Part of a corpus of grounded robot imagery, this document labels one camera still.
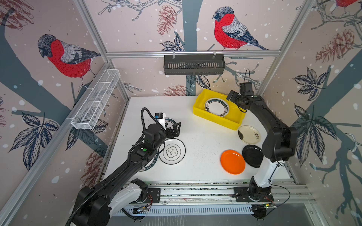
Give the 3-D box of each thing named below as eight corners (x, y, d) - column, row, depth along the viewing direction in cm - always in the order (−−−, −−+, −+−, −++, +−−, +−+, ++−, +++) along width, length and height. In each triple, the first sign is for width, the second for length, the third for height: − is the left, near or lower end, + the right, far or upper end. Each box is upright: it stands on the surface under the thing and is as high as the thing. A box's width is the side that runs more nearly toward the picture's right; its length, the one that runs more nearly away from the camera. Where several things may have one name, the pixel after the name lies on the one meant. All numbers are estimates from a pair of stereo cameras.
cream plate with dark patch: (240, 143, 95) (242, 141, 92) (236, 128, 103) (237, 125, 100) (260, 143, 95) (263, 141, 92) (254, 128, 103) (256, 125, 100)
